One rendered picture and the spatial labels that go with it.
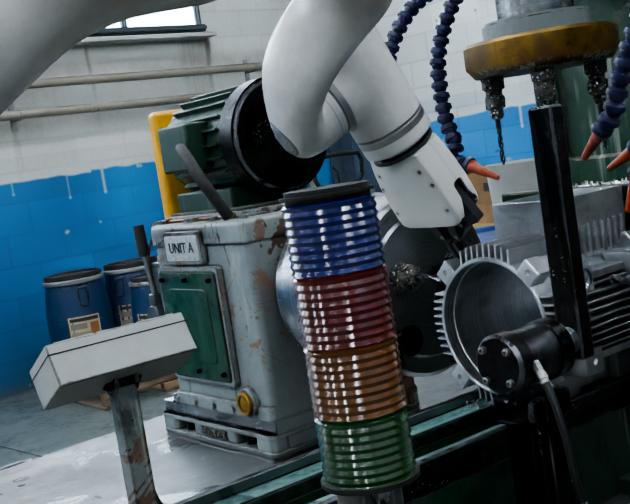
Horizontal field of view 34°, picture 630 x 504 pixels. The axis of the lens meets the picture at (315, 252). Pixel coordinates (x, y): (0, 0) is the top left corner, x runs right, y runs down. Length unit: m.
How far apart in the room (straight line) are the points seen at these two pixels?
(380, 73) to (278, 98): 0.13
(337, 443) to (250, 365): 0.90
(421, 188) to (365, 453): 0.56
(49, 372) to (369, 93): 0.45
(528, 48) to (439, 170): 0.17
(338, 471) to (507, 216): 0.64
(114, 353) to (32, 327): 5.79
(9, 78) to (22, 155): 6.25
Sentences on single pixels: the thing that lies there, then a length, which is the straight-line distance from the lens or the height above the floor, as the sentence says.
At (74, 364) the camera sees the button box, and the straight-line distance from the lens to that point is 1.13.
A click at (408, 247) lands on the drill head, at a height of 1.10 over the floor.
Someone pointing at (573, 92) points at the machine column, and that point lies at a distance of 1.47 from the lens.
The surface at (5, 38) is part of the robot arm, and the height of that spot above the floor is 1.34.
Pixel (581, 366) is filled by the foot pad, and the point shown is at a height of 0.97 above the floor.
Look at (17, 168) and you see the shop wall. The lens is 6.93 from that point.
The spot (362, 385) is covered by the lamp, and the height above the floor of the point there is 1.10.
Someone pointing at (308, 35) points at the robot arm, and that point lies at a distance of 1.00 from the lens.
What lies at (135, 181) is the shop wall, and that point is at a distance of 7.36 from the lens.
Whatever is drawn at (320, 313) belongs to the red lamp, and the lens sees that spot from 0.62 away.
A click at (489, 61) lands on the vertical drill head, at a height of 1.31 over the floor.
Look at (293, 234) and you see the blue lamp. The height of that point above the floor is 1.19.
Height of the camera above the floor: 1.24
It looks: 6 degrees down
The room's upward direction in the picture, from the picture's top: 9 degrees counter-clockwise
